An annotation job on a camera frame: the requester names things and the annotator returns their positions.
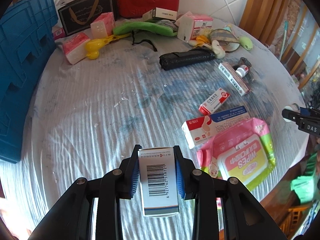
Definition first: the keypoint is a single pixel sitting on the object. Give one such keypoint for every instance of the small white carton box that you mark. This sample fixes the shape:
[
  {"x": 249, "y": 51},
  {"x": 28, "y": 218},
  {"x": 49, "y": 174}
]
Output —
[{"x": 158, "y": 14}]

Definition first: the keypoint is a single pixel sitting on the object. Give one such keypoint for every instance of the small magenta box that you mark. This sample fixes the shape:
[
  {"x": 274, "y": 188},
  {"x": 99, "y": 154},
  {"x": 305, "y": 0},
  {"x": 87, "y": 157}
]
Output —
[{"x": 58, "y": 32}]

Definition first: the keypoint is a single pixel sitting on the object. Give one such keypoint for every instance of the small white medicine bottle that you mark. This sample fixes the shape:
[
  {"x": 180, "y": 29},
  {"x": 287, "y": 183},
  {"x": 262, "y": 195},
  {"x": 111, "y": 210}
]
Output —
[{"x": 242, "y": 70}]

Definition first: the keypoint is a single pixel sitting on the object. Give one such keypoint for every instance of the long pink medicine box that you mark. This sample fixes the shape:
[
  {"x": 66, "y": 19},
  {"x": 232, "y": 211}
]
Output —
[{"x": 234, "y": 78}]

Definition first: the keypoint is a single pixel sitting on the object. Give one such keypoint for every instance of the pink tissue box centre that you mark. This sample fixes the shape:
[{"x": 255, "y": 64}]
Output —
[{"x": 189, "y": 26}]

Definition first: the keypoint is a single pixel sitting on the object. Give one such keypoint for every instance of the green plush crocodile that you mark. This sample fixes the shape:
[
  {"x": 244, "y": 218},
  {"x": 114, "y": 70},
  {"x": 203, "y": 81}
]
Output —
[{"x": 128, "y": 27}]

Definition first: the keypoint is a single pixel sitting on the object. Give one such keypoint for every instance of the white goose plush keychain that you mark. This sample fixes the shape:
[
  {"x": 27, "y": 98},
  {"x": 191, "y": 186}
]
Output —
[{"x": 202, "y": 41}]

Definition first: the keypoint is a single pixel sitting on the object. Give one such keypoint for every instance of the colourful small tissue packet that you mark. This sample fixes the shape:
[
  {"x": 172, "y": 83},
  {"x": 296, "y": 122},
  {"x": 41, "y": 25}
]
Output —
[{"x": 229, "y": 28}]

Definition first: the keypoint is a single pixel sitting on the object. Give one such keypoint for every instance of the white barcode medicine box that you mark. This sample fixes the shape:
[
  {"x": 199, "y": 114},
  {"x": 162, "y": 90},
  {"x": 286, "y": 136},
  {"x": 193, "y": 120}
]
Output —
[{"x": 158, "y": 182}]

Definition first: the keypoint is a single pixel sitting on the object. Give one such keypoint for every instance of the foot patch box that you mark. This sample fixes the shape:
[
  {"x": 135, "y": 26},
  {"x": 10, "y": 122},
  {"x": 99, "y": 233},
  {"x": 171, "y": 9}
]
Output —
[{"x": 199, "y": 130}]

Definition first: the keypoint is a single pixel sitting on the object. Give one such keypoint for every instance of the camouflage fabric pouch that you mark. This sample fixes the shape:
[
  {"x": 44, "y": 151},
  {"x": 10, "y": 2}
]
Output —
[{"x": 227, "y": 40}]

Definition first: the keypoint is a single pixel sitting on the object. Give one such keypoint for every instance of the red white ointment box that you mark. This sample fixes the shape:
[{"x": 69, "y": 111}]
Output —
[{"x": 214, "y": 102}]

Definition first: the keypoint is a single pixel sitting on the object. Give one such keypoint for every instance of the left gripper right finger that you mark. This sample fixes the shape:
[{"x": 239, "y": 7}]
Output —
[{"x": 243, "y": 216}]

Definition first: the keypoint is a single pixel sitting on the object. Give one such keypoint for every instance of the pink tissue pack far left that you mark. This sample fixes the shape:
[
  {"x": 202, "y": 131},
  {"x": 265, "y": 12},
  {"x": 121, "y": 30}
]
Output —
[{"x": 74, "y": 49}]

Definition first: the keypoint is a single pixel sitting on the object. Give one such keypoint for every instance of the blue plastic storage crate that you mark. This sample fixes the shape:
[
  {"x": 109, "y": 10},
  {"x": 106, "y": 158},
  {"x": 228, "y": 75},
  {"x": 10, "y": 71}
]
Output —
[{"x": 26, "y": 45}]

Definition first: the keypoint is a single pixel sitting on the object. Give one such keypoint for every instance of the yellow duck clip toy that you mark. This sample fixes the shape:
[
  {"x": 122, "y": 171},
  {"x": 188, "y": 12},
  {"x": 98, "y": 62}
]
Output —
[{"x": 93, "y": 47}]

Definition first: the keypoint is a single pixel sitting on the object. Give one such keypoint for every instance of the black gift box gold handle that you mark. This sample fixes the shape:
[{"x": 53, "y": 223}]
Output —
[{"x": 78, "y": 15}]

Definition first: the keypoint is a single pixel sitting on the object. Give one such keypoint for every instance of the black garbage bag roll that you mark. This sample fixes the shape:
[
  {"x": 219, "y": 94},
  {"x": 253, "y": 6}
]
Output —
[{"x": 175, "y": 60}]

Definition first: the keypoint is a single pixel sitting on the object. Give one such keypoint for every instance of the green round plush toy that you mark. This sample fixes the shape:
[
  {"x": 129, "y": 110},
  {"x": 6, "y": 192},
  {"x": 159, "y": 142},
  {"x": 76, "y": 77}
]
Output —
[{"x": 246, "y": 43}]

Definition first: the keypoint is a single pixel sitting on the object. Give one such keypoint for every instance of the pink tissue pack upright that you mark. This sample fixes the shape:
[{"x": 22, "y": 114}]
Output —
[{"x": 103, "y": 25}]

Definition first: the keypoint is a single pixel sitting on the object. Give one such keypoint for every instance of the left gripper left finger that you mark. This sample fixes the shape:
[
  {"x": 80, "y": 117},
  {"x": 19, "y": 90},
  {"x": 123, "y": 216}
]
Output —
[{"x": 71, "y": 216}]

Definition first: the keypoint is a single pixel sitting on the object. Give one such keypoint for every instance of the pink wet wipes pack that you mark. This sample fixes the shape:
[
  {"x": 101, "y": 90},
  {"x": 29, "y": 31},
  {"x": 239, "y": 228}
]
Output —
[{"x": 244, "y": 151}]

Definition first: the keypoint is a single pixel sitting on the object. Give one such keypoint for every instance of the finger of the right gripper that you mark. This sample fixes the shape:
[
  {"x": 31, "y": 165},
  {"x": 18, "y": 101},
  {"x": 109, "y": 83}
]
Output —
[{"x": 291, "y": 115}]

